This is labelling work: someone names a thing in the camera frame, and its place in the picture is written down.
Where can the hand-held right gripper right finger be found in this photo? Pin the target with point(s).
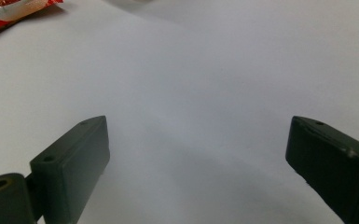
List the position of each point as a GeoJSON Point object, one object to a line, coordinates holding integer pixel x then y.
{"type": "Point", "coordinates": [332, 161]}

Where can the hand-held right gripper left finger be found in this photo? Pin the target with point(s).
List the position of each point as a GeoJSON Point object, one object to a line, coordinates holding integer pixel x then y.
{"type": "Point", "coordinates": [71, 168]}

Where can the red and white snack packet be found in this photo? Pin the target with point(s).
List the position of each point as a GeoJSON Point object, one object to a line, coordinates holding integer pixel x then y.
{"type": "Point", "coordinates": [0, 12]}

